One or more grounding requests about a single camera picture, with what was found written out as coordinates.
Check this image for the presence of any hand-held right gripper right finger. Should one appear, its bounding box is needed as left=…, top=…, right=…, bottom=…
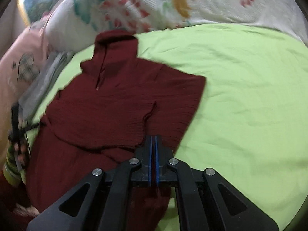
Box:
left=154, top=135, right=280, bottom=231

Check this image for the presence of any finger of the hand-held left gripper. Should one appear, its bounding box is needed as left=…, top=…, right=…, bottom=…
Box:
left=22, top=121, right=47, bottom=133

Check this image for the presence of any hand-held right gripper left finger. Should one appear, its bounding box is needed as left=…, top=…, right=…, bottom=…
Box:
left=26, top=135, right=154, bottom=231

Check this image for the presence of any maroon knit sweater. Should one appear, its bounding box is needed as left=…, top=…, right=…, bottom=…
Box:
left=24, top=30, right=207, bottom=231

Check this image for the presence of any person's left forearm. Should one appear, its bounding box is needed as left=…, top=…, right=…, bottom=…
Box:
left=0, top=144, right=28, bottom=198

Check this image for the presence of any grey folded towel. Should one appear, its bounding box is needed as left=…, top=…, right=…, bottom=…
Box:
left=18, top=52, right=75, bottom=123

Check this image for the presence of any pink plaid cloth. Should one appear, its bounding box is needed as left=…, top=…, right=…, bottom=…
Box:
left=0, top=22, right=51, bottom=154

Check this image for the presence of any light green bed sheet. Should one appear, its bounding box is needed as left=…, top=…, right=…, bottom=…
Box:
left=31, top=24, right=308, bottom=231

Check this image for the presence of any white floral quilt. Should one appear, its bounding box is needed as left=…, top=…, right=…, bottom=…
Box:
left=46, top=0, right=308, bottom=53

